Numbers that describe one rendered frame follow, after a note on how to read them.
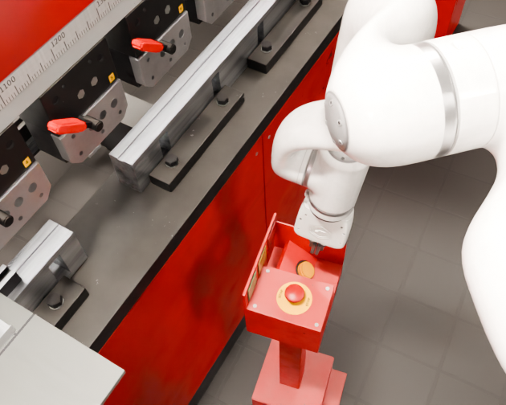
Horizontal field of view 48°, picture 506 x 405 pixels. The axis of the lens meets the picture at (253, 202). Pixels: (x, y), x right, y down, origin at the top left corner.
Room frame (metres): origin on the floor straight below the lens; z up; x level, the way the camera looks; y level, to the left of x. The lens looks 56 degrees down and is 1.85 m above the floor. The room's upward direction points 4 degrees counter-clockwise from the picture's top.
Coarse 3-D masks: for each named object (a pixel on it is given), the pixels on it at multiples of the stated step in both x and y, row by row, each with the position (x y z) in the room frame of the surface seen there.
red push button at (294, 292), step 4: (292, 284) 0.51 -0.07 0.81; (296, 284) 0.51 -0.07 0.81; (288, 288) 0.50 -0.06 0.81; (292, 288) 0.50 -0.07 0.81; (296, 288) 0.50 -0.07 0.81; (300, 288) 0.50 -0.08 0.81; (284, 292) 0.49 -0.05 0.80; (288, 292) 0.49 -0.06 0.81; (292, 292) 0.49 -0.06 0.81; (296, 292) 0.49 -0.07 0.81; (300, 292) 0.49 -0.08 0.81; (288, 296) 0.48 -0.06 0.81; (292, 296) 0.48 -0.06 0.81; (296, 296) 0.48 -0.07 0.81; (300, 296) 0.48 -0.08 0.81; (288, 300) 0.48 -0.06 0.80; (292, 300) 0.47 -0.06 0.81; (296, 300) 0.47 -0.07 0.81; (300, 300) 0.47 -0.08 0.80
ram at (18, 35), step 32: (0, 0) 0.61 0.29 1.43; (32, 0) 0.65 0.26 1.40; (64, 0) 0.69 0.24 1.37; (128, 0) 0.78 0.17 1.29; (0, 32) 0.60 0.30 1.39; (32, 32) 0.63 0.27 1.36; (96, 32) 0.71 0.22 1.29; (0, 64) 0.58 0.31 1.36; (64, 64) 0.65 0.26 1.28; (32, 96) 0.60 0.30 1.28; (0, 128) 0.54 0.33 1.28
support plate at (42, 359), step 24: (0, 312) 0.40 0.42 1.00; (24, 312) 0.40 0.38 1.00; (24, 336) 0.36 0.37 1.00; (48, 336) 0.36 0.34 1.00; (0, 360) 0.32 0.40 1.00; (24, 360) 0.32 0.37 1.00; (48, 360) 0.32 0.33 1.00; (72, 360) 0.31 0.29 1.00; (96, 360) 0.31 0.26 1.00; (0, 384) 0.29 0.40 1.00; (24, 384) 0.28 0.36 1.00; (48, 384) 0.28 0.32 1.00; (72, 384) 0.28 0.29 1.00; (96, 384) 0.27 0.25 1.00
